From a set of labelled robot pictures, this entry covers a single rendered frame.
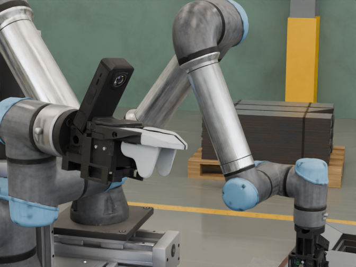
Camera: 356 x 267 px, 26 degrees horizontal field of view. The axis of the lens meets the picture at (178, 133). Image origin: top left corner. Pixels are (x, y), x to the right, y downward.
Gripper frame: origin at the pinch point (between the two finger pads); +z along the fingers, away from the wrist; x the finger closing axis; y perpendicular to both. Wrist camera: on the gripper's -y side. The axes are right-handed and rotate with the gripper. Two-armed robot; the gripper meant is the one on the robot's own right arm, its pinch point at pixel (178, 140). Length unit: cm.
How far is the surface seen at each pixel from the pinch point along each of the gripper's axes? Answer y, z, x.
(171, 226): 106, -257, -302
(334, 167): 71, -226, -452
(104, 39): -9, -607, -561
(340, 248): 44, -45, -131
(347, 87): 18, -351, -690
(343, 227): 40, -50, -142
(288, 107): 31, -281, -465
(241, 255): 108, -191, -291
